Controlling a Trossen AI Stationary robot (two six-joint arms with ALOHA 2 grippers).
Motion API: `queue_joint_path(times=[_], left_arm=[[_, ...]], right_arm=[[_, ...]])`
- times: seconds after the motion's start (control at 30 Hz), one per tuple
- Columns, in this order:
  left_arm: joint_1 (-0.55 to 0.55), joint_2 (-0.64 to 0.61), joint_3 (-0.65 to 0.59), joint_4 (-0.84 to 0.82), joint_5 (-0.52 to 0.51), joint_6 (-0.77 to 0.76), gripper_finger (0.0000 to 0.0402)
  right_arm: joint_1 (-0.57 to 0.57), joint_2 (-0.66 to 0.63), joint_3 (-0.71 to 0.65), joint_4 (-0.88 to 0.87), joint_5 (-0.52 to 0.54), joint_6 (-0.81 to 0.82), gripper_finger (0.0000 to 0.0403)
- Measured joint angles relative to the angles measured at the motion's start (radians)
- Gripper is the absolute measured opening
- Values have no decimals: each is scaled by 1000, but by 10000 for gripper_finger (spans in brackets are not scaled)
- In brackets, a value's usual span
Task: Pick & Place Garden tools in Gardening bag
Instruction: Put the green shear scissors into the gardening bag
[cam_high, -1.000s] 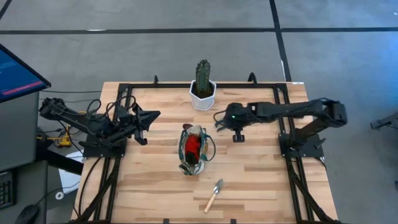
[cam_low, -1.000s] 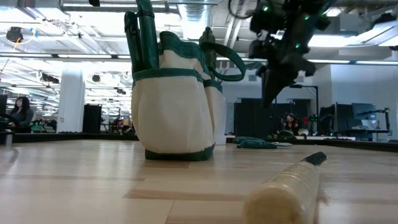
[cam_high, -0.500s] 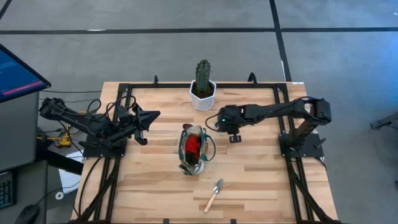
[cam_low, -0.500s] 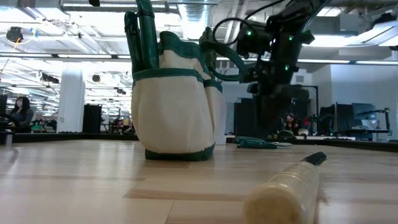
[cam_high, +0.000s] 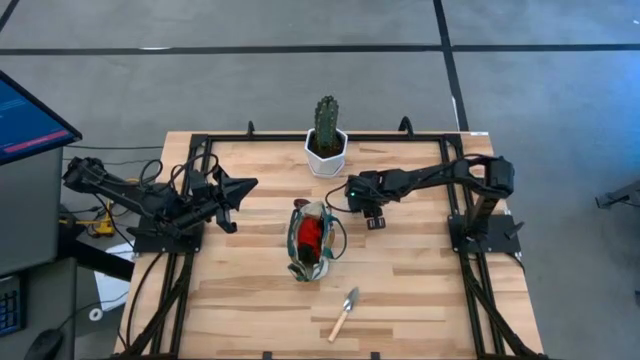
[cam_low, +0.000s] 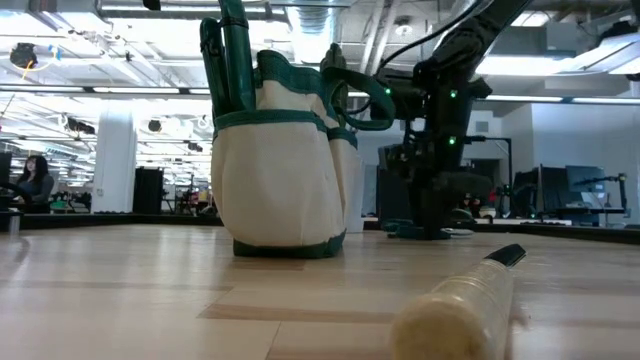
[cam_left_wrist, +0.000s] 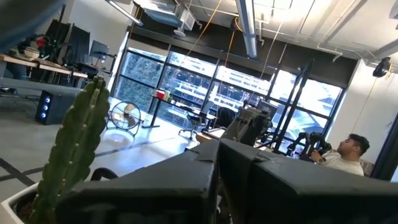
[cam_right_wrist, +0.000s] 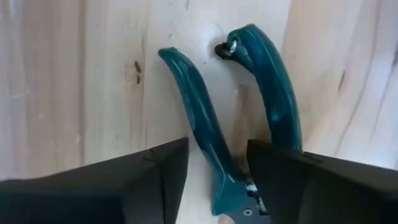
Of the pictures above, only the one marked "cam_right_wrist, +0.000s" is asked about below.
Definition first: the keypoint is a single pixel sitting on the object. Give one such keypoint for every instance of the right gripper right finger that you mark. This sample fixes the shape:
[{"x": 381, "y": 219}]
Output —
[{"x": 326, "y": 193}]

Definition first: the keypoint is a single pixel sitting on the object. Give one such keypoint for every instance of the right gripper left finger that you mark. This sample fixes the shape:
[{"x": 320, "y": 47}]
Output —
[{"x": 109, "y": 193}]

